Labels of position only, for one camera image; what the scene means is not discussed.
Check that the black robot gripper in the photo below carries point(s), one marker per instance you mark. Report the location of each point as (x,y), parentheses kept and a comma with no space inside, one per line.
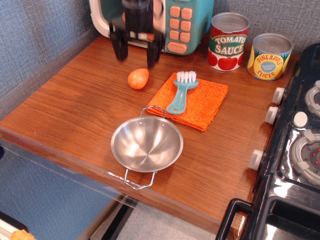
(141,22)

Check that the orange plastic toy carrot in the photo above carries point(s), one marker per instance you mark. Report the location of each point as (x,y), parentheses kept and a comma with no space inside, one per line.
(138,78)

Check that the small steel two-handled bowl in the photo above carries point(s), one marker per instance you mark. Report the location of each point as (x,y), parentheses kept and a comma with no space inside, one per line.
(146,144)

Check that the orange folded cloth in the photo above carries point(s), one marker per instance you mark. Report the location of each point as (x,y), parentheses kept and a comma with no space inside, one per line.
(202,102)

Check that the teal and white toy microwave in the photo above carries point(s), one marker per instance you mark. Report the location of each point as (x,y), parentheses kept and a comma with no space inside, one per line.
(183,23)

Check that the teal toy scrub brush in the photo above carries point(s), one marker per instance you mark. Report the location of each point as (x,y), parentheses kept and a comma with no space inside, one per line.
(185,80)

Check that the tomato sauce toy can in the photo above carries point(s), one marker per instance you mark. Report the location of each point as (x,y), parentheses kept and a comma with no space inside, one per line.
(227,41)

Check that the pineapple slices toy can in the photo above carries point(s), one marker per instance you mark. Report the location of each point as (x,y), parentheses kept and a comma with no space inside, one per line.
(269,56)

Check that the black toy stove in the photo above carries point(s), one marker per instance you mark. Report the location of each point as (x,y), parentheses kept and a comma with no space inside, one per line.
(286,193)

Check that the orange fuzzy object bottom left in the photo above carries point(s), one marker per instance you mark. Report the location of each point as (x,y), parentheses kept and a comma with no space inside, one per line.
(21,235)

